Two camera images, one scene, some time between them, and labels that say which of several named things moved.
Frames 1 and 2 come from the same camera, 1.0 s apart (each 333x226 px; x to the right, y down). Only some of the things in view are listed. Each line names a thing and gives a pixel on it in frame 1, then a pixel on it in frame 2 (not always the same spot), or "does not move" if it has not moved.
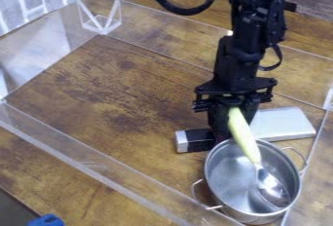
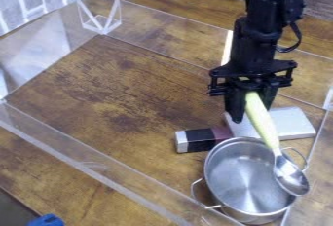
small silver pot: [231, 186] does not move
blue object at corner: [49, 219] does not move
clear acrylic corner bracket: [98, 22] does not move
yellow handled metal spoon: [273, 188] → [289, 175]
